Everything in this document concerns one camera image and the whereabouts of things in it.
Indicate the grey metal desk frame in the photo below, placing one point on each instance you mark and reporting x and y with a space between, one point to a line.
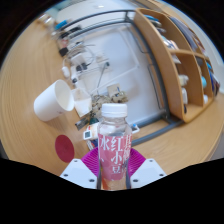
160 130

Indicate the white power strip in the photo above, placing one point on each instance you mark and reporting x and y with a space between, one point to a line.
78 60

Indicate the small blue bottle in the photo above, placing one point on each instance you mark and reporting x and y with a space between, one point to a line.
61 25

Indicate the blue wash bottle white nozzle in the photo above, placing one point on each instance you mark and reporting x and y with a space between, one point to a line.
134 127

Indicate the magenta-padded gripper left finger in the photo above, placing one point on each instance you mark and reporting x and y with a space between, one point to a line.
78 173

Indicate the white paper cup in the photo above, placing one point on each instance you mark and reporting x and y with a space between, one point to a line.
50 103

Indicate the flat round red coaster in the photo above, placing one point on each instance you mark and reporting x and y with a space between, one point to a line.
64 148

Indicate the clear bottle with pink label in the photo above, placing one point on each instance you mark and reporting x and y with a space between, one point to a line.
114 156

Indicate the small white desk thermometer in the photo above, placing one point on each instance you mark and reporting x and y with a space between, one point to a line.
87 134

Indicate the wooden wardrobe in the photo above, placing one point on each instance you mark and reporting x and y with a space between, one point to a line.
186 146

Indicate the crumpled white tissue pack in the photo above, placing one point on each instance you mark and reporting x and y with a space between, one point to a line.
81 101

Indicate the wooden shelf unit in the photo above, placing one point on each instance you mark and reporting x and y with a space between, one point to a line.
173 66

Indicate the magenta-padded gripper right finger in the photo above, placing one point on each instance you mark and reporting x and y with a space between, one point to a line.
148 172

